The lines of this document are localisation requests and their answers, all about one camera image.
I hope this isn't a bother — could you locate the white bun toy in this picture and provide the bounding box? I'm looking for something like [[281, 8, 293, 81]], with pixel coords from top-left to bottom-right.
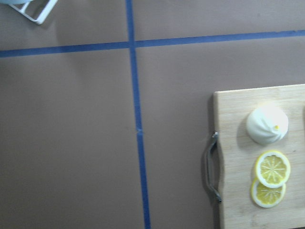
[[246, 105, 289, 145]]

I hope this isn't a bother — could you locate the lemon slice upper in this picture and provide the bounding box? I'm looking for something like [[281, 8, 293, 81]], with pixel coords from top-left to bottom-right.
[[254, 150, 291, 188]]

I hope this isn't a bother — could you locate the lemon slice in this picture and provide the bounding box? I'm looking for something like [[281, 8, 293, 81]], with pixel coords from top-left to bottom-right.
[[250, 179, 286, 208], [254, 150, 291, 188]]

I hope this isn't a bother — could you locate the lemon slice lower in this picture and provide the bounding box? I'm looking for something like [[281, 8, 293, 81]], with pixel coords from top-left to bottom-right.
[[250, 179, 286, 208]]

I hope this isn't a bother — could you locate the white cup rack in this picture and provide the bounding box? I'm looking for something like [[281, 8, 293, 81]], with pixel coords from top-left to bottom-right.
[[8, 0, 58, 25]]

